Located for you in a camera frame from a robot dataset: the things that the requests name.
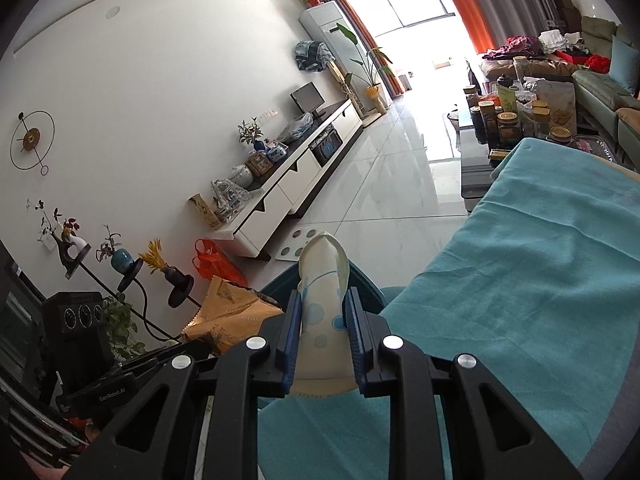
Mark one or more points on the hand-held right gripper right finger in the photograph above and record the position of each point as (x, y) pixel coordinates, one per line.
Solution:
(356, 345)

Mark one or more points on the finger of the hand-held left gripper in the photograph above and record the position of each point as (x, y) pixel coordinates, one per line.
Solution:
(170, 352)

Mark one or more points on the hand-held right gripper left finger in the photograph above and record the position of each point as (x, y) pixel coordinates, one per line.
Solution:
(289, 350)

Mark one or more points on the white paper cup blue dots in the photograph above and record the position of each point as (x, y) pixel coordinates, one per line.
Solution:
(322, 305)

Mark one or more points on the teal plastic bin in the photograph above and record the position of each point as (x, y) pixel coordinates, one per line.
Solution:
(370, 290)

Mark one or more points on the gold foil wrapper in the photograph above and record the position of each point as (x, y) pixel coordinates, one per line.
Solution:
(230, 315)

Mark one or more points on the green leafy plant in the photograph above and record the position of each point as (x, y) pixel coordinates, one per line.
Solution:
(122, 325)

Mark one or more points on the black tiered plant stand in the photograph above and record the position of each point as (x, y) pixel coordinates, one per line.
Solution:
(145, 305)

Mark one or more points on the dark cabinet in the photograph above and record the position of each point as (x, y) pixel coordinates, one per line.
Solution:
(20, 340)

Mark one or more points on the blue vase with plant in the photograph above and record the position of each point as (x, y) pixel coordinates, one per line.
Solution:
(120, 259)

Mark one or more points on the black vase yellow flowers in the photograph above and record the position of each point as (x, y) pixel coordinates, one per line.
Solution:
(160, 260)

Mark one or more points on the orange plastic bag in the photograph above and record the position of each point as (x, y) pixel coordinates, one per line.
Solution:
(217, 265)

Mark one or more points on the white vase red flowers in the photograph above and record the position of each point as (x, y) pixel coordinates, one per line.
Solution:
(70, 237)

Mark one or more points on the white bathroom scale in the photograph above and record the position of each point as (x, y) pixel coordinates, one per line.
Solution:
(296, 246)

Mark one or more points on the gold patterned vase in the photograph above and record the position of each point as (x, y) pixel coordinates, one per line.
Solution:
(207, 212)

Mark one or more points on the white tv cabinet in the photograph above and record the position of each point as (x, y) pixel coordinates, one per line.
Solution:
(280, 195)

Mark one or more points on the teal grey table cloth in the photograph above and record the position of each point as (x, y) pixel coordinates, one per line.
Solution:
(500, 285)

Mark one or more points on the glass ship model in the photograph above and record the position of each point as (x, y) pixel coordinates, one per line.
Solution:
(229, 201)

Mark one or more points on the blue white ceramic jar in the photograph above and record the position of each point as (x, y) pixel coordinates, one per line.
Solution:
(276, 151)

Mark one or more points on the glass coffee table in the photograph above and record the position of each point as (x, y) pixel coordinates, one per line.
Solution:
(472, 175)

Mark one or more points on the bonsai in blue pot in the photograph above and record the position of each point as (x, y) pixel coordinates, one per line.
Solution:
(250, 135)

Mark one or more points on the clear plastic bag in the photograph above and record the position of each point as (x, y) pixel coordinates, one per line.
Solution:
(298, 127)

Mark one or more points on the black monitor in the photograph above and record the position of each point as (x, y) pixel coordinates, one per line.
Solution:
(306, 96)

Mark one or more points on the group of glass jars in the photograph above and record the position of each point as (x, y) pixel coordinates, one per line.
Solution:
(507, 127)

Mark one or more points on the tall plant in yellow pot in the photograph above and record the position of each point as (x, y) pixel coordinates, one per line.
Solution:
(372, 75)

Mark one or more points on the white standing air conditioner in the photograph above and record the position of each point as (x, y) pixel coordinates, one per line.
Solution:
(332, 35)

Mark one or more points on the kraft paper snack bag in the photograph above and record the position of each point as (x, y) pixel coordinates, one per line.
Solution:
(557, 107)

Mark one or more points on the grey orange narrow curtain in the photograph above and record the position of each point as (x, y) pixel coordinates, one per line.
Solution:
(360, 25)

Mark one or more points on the pile of clothes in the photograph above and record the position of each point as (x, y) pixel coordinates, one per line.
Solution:
(540, 50)

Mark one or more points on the window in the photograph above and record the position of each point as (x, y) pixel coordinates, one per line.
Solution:
(400, 0)

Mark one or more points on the green sectional sofa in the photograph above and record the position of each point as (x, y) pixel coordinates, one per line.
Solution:
(600, 90)

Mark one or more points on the blue cushion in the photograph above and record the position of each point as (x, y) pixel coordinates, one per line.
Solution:
(627, 67)

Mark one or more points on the brown cardboard boxes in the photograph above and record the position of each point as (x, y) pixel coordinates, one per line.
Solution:
(567, 12)

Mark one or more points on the picture frame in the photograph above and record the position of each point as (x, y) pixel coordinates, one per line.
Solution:
(259, 164)

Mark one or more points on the round black wall clock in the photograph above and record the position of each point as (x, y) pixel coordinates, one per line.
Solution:
(32, 140)

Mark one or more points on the cloth covered pedestal fan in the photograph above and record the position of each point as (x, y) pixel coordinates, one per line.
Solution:
(312, 55)

